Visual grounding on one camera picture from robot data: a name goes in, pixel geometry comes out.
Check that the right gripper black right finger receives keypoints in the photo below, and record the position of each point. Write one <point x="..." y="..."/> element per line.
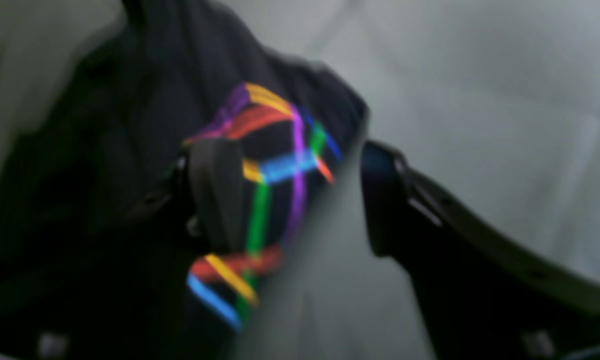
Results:
<point x="481" y="296"/>

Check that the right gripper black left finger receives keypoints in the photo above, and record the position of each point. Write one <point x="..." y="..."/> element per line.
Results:
<point x="203" y="192"/>

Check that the black t-shirt with colourful logo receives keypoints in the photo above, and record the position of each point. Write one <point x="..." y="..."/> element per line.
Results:
<point x="157" y="164"/>

